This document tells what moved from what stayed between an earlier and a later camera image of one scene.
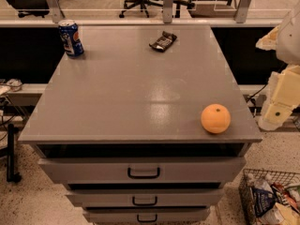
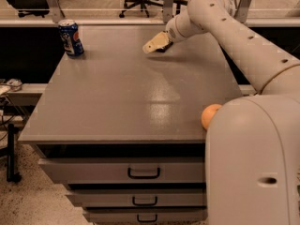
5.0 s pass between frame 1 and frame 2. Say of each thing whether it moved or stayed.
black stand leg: stayed
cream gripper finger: moved
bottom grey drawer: stayed
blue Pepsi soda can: stayed
